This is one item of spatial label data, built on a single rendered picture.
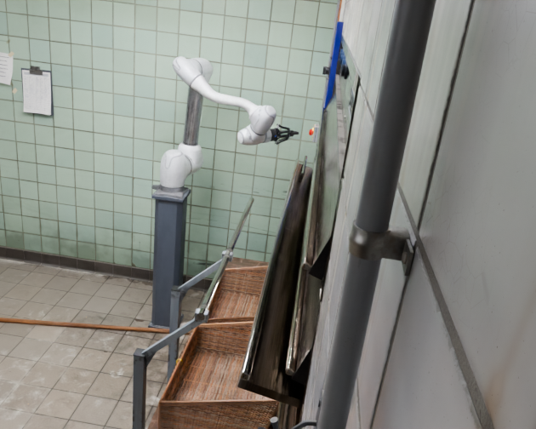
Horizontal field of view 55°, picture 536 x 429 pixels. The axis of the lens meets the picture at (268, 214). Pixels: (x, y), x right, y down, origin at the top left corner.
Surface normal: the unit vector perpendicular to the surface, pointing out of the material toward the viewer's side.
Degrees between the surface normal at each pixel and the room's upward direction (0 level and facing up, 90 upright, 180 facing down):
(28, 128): 90
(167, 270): 90
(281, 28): 90
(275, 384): 12
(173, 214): 90
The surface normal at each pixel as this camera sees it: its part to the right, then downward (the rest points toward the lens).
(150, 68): -0.11, 0.37
